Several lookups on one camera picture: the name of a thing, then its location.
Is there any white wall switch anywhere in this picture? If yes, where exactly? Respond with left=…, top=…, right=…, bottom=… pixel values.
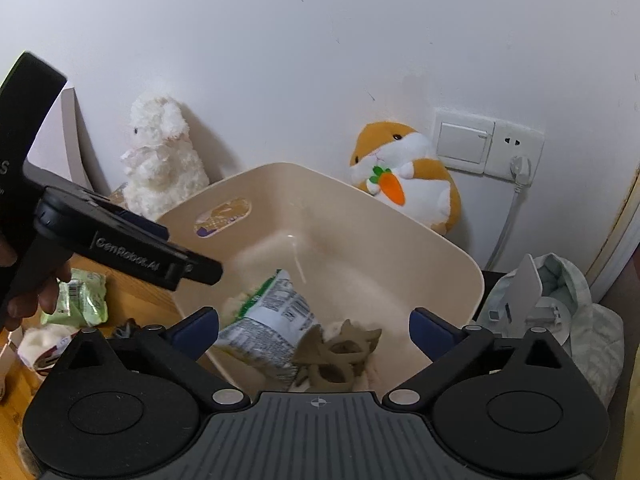
left=434, top=107, right=496, bottom=173

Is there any white wall outlet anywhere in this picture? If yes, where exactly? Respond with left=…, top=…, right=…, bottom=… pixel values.
left=487, top=120, right=546, bottom=181

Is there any black hair clip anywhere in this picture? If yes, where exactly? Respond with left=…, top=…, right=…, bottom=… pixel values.
left=112, top=320, right=146, bottom=339

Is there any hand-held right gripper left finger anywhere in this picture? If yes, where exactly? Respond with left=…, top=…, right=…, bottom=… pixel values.
left=65, top=308, right=251, bottom=408

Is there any beige plastic container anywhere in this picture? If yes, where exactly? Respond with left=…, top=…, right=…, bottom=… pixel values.
left=155, top=161, right=485, bottom=393

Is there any person's left hand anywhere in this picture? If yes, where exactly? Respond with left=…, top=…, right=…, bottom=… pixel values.
left=4, top=264, right=73, bottom=332

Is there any orange white plush hamster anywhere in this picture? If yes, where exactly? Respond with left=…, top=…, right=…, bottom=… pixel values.
left=349, top=121, right=463, bottom=236

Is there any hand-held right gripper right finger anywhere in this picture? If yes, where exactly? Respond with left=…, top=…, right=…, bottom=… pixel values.
left=382, top=308, right=576, bottom=408

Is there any cream door frame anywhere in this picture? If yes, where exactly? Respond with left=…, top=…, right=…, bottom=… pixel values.
left=585, top=160, right=640, bottom=291

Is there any white fluffy headband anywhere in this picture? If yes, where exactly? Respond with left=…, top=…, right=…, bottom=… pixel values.
left=17, top=326, right=76, bottom=371

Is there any white plush rabbit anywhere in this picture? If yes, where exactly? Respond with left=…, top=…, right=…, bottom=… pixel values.
left=120, top=92, right=211, bottom=221

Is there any green snack packet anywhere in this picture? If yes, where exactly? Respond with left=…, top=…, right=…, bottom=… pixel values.
left=215, top=269, right=323, bottom=391
left=40, top=268, right=109, bottom=327

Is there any white power plug cable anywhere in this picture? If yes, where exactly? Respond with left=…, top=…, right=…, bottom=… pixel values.
left=482, top=155, right=536, bottom=273

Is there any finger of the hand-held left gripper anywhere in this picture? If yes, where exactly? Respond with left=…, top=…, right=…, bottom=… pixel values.
left=92, top=194, right=171, bottom=243
left=92, top=229, right=224, bottom=292

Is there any white plastic stand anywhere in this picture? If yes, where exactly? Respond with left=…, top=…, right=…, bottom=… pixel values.
left=475, top=254, right=573, bottom=346

